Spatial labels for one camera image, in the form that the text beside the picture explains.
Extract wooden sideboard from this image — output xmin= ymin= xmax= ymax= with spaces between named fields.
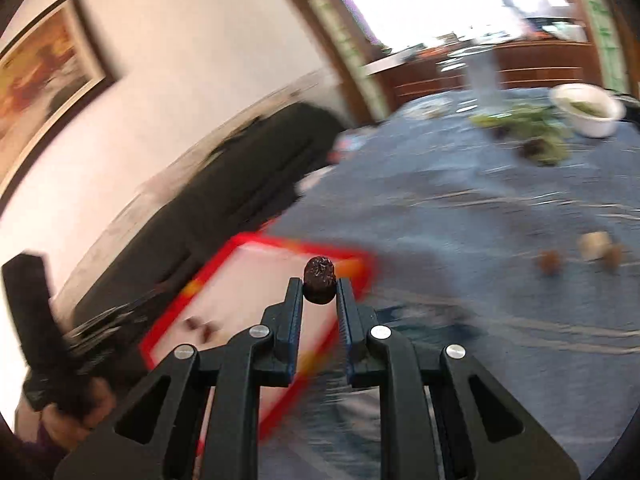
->
xmin=362 ymin=40 xmax=603 ymax=111

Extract bright window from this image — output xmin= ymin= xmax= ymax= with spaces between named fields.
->
xmin=320 ymin=0 xmax=576 ymax=53

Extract crumpled plastic bag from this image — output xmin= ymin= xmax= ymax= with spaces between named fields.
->
xmin=330 ymin=132 xmax=376 ymax=166

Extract clear plastic pitcher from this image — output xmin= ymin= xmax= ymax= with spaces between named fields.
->
xmin=462 ymin=47 xmax=503 ymax=106

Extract white bowl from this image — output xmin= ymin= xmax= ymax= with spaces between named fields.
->
xmin=550 ymin=82 xmax=626 ymax=138

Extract brown longan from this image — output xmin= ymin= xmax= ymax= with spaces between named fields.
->
xmin=537 ymin=251 xmax=563 ymax=276
xmin=604 ymin=244 xmax=627 ymax=273

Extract person's left hand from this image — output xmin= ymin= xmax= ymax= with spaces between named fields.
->
xmin=42 ymin=382 xmax=117 ymax=453

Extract red rimmed white tray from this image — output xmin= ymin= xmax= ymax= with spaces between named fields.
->
xmin=137 ymin=231 xmax=376 ymax=456

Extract person's left forearm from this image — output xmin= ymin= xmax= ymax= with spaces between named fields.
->
xmin=0 ymin=410 xmax=66 ymax=480

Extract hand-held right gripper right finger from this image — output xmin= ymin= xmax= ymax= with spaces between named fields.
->
xmin=336 ymin=278 xmax=581 ymax=480

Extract wooden door frame post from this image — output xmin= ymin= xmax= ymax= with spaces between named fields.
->
xmin=555 ymin=0 xmax=631 ymax=93
xmin=260 ymin=0 xmax=396 ymax=123

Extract framed painting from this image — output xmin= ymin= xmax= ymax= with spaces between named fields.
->
xmin=0 ymin=0 xmax=123 ymax=198

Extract pale walnut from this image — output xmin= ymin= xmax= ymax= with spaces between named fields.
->
xmin=577 ymin=231 xmax=613 ymax=261

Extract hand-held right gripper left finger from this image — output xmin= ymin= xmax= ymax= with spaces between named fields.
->
xmin=54 ymin=277 xmax=305 ymax=480

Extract black sofa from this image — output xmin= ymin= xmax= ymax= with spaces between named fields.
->
xmin=55 ymin=100 xmax=351 ymax=331

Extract green leafy vegetables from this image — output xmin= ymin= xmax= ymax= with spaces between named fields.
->
xmin=470 ymin=102 xmax=573 ymax=167

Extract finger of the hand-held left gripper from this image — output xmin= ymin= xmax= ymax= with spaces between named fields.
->
xmin=70 ymin=287 xmax=171 ymax=338
xmin=70 ymin=310 xmax=151 ymax=361

